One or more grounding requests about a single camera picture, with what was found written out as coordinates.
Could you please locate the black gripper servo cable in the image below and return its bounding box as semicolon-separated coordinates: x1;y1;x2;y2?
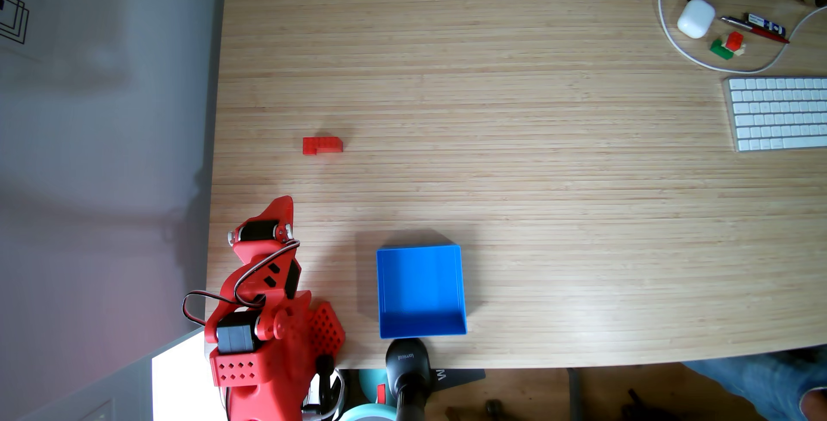
234;240;302;307

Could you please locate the black plate white letter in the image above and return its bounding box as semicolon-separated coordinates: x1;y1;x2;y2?
430;367;487;389

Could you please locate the person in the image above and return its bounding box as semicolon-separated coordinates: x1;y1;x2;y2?
684;346;827;421

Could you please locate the black arm servo cable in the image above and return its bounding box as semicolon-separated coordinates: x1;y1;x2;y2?
182;290;267;327

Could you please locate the white grey box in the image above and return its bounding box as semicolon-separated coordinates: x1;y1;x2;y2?
19;328;228;421

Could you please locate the red black pen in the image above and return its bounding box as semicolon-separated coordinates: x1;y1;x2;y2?
719;15;791;45

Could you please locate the white charging cable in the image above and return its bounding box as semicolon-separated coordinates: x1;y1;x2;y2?
657;0;827;75

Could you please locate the blue plastic bin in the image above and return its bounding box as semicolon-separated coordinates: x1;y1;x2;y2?
376;245;468;340

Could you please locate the blue white usb stick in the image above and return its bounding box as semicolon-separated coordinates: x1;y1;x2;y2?
746;13;787;37

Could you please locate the white earbuds case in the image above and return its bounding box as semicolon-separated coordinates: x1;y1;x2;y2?
676;0;717;40

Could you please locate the silver table clamp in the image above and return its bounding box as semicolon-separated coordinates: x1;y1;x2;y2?
302;354;347;421

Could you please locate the teal round object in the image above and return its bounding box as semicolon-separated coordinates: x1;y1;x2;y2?
340;368;399;421

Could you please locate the white keyboard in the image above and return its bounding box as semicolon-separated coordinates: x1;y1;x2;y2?
723;76;827;153

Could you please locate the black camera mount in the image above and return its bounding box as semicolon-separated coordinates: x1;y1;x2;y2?
385;337;433;421

